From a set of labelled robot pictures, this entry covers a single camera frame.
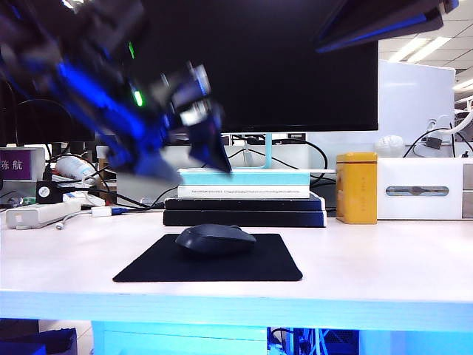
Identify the white printed bottle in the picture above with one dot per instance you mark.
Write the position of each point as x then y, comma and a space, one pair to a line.
75, 168

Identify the white book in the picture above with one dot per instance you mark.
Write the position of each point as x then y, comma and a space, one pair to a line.
244, 192

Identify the grey drawer unit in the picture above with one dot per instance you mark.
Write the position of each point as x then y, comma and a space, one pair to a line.
468, 177

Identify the white round ornament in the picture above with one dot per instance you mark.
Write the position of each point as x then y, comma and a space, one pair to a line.
388, 144

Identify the white video adapter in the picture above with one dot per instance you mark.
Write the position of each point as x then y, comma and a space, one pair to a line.
100, 211

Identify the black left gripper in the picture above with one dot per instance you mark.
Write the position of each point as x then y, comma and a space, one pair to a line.
129, 125

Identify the black flat box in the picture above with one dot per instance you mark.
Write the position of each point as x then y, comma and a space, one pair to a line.
240, 205
277, 219

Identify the teal monitor stand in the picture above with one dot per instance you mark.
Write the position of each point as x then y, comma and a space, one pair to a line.
268, 151

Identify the white flat box blue print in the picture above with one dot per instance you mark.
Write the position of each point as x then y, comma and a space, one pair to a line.
94, 200

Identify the yellow tin box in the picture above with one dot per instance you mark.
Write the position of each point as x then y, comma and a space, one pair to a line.
356, 188

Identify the white clip lamp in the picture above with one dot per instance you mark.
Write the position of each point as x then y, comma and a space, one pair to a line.
441, 122

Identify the green circuit board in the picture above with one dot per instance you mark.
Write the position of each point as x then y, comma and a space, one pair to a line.
25, 202

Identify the small black computer monitor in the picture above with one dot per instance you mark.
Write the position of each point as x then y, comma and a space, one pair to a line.
37, 122

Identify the large black computer monitor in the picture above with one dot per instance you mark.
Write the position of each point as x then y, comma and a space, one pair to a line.
277, 74

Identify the white power strip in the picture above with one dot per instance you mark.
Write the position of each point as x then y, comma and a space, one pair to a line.
37, 216

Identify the white tissue box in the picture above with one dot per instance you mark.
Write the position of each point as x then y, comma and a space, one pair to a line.
417, 174

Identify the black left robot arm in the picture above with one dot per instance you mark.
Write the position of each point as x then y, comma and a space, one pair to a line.
37, 37

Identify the black power adapter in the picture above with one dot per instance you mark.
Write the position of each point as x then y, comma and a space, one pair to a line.
50, 192

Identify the white partition board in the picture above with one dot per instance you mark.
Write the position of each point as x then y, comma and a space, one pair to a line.
414, 100

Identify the black mouse pad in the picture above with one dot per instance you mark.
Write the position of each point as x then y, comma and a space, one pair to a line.
221, 270

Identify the teal book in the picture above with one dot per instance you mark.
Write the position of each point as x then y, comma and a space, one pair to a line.
266, 179

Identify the purple name sign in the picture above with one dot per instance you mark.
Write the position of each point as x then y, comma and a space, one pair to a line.
15, 164

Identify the silver metal clamp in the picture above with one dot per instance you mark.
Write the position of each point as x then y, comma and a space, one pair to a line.
148, 201

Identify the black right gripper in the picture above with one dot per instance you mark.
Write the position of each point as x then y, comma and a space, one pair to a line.
449, 5

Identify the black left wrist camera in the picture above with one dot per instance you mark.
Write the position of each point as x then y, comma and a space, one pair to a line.
188, 92

